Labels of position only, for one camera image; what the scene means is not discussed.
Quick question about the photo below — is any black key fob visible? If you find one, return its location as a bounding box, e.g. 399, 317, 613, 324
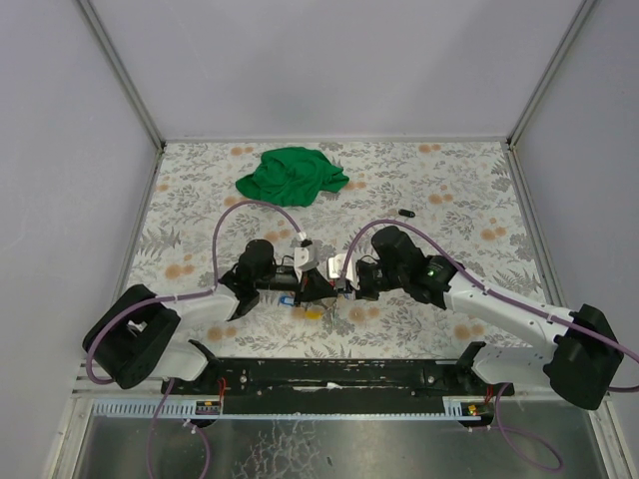
398, 209, 415, 219

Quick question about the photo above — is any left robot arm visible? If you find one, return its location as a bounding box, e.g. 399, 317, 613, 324
82, 239, 336, 389

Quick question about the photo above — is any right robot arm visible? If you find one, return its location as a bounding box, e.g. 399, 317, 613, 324
337, 220, 629, 410

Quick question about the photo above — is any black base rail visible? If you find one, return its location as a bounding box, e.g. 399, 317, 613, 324
162, 358, 504, 416

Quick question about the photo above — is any floral table mat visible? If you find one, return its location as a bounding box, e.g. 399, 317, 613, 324
127, 142, 547, 358

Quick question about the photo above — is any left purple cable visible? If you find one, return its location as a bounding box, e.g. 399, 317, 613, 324
85, 201, 309, 479

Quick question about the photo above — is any green crumpled cloth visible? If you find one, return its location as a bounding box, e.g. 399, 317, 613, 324
236, 147, 349, 208

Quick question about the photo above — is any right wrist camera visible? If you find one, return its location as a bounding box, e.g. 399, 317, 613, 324
326, 252, 358, 289

